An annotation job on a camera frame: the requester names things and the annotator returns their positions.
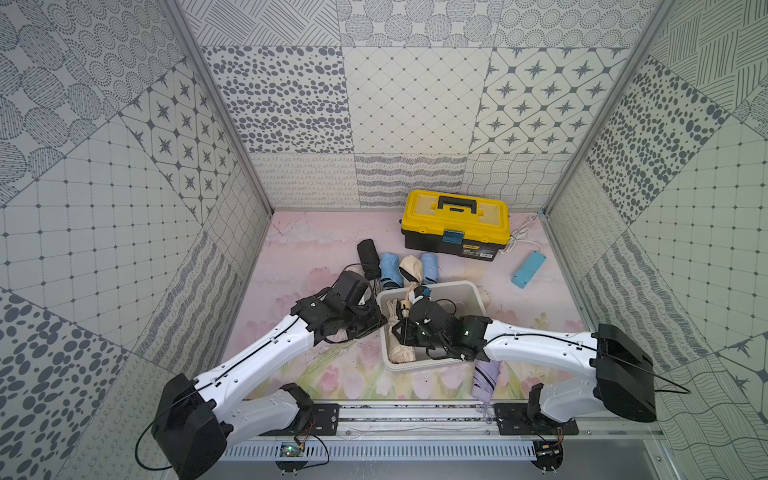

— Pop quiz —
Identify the right black circuit board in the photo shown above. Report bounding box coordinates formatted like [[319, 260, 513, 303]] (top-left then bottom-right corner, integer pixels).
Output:
[[531, 441, 564, 473]]

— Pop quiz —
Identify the yellow black toolbox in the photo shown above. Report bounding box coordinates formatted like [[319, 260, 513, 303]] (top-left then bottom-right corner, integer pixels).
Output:
[[401, 190, 511, 262]]

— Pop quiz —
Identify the beige umbrella black lining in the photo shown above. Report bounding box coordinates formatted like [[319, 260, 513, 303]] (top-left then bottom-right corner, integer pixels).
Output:
[[398, 255, 424, 285]]

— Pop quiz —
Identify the cream umbrella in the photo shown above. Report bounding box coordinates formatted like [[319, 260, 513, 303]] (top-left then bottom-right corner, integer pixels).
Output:
[[386, 285, 416, 364]]

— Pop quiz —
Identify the black folded umbrella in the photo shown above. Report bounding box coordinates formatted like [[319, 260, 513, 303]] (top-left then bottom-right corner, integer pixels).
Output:
[[357, 239, 382, 280]]

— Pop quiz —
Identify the left green circuit board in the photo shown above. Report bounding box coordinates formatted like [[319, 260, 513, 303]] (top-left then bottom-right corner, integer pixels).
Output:
[[275, 443, 308, 473]]

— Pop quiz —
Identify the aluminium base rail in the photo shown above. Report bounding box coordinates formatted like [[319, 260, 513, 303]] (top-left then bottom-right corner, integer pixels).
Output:
[[209, 402, 663, 470]]

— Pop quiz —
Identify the beige umbrella behind box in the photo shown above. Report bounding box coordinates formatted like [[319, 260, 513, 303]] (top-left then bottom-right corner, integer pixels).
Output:
[[478, 287, 492, 311]]

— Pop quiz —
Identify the lilac umbrella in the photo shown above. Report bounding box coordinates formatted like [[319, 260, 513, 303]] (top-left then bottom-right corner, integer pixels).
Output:
[[470, 360, 501, 404]]

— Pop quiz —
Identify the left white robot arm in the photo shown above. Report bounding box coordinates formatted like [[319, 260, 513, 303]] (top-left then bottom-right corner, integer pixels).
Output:
[[146, 271, 386, 479]]

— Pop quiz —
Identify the white power cable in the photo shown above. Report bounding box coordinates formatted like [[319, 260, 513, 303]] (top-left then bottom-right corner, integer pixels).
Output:
[[497, 215, 544, 256]]

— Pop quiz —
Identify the white plastic storage box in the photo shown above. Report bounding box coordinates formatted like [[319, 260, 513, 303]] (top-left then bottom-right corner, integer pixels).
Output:
[[377, 280, 487, 373]]

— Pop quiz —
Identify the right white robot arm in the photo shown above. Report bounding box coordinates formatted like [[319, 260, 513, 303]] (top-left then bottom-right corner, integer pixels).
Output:
[[392, 297, 657, 423]]

